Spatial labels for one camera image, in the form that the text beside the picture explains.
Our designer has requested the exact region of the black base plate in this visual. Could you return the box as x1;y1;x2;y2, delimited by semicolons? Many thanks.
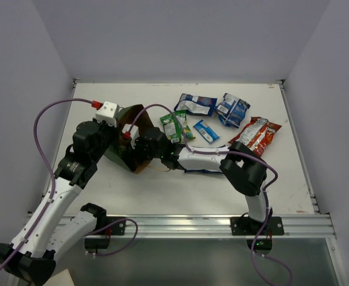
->
89;216;125;237
229;212;285;236

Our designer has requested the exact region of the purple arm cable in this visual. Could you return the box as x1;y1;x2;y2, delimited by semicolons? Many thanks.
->
131;103;279;286
0;98;139;286

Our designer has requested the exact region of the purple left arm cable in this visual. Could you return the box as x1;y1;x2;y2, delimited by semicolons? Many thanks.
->
0;98;139;286

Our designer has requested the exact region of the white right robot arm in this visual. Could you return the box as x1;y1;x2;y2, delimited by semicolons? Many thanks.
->
122;125;270;234

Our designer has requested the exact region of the green snack packet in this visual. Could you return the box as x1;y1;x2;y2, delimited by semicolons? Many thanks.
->
160;110;196;143
118;145;128;157

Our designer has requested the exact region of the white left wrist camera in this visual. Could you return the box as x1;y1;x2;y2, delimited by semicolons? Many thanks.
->
91;101;120;127

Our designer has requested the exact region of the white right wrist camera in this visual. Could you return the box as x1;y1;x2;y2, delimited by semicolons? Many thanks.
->
122;124;140;149

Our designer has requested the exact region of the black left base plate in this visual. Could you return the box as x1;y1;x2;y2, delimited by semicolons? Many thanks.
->
89;216;125;237

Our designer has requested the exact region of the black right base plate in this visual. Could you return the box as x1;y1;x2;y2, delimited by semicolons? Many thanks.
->
229;212;285;236

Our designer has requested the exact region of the dark blue pretzel packet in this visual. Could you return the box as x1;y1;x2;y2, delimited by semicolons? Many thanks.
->
216;93;251;128

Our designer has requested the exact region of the dark blue cookie packet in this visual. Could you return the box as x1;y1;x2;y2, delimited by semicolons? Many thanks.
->
184;144;228;175

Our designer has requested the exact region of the red snack packet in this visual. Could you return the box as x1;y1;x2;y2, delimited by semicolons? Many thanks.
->
228;116;282;157

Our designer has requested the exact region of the green paper bag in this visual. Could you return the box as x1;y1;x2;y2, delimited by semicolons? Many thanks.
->
104;104;172;175

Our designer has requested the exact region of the light wooden board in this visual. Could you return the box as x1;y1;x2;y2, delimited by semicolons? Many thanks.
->
52;269;75;286

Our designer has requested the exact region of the blue M&M's candy packet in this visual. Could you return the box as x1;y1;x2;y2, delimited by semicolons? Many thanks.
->
193;120;220;144

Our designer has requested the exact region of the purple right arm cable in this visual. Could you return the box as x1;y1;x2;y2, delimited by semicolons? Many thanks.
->
131;103;279;286

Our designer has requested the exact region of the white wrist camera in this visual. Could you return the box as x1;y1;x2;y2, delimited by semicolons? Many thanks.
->
91;101;120;127
122;124;140;149

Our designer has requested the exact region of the aluminium mounting rail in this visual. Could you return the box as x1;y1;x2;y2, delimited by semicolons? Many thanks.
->
26;213;338;239

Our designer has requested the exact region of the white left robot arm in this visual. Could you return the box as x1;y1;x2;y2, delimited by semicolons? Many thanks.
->
0;119;119;285

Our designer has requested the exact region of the dark blue snack packet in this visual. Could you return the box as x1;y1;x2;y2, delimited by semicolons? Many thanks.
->
174;94;217;117

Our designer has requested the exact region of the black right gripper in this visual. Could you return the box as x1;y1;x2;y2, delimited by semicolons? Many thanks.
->
118;135;163;172

